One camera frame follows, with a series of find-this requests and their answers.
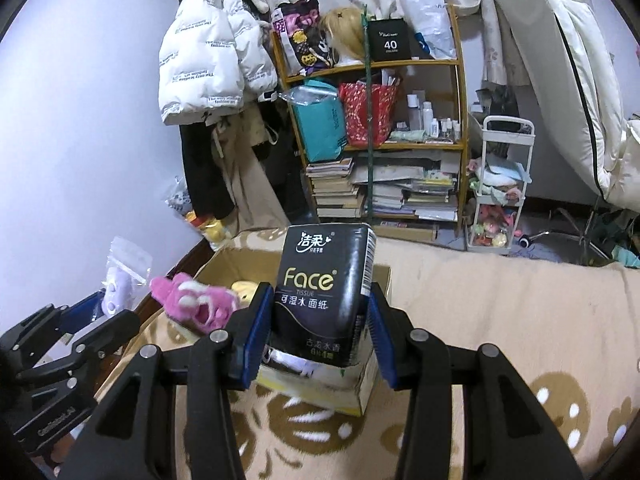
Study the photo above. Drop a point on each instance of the plastic bag of toys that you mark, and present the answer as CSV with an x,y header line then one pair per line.
x,y
215,232

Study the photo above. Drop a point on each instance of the dark printed bag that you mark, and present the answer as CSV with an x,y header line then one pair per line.
x,y
302,40

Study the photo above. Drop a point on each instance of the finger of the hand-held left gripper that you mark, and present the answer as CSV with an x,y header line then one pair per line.
x,y
50,325
90,345

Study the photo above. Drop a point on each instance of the white plastic bag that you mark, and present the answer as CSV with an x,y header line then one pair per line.
x,y
425,10

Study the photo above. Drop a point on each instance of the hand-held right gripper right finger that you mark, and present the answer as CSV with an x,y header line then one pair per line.
x,y
380,345

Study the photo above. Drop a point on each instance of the pink plush toy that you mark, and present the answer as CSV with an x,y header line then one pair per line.
x,y
190,305

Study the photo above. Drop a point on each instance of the pile of books and papers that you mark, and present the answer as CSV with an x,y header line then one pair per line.
x,y
410,190

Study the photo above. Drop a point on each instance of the beige hanging coat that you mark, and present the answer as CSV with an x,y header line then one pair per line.
x,y
250,185

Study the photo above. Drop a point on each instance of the white trolley cart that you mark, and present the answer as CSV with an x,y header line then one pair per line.
x,y
505,122

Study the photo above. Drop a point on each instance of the black hanging garment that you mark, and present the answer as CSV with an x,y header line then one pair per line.
x,y
200,175
285,170

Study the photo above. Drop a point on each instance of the clear zip bag with toy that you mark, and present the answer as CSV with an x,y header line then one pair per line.
x,y
125,265

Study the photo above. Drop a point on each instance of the black tissue pack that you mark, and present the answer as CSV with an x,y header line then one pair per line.
x,y
320,300

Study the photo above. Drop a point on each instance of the white mattress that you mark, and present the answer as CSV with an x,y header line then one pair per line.
x,y
550,60

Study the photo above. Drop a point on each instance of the yellow plush zipper pouch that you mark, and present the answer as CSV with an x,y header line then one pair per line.
x,y
245,292

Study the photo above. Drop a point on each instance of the blonde wig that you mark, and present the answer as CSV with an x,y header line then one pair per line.
x,y
345,30

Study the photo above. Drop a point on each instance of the purple white plush toy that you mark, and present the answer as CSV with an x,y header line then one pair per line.
x,y
300,364

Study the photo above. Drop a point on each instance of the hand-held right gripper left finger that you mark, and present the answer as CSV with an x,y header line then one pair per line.
x,y
255,340

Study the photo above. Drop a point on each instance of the row of cosmetic bottles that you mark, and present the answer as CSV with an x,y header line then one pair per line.
x,y
425,115

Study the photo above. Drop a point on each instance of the red gift bag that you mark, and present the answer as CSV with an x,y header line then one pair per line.
x,y
365,115

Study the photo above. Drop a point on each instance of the stack of books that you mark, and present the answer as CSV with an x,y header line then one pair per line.
x,y
335,190

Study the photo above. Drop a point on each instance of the black box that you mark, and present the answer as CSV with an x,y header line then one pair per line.
x,y
390,42

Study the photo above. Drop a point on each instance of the green pole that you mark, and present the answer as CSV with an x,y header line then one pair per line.
x,y
370,125

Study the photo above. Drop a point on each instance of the teal package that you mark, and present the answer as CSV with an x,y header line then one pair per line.
x,y
320,130

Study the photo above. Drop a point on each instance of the beige patterned blanket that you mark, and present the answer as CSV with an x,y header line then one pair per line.
x,y
500,300

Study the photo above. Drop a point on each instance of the white puffer jacket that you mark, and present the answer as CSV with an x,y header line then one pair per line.
x,y
210,50

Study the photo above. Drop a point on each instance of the cardboard box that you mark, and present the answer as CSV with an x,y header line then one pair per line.
x,y
350,390

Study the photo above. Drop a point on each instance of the wooden shelf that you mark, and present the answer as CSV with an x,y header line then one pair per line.
x,y
400,63

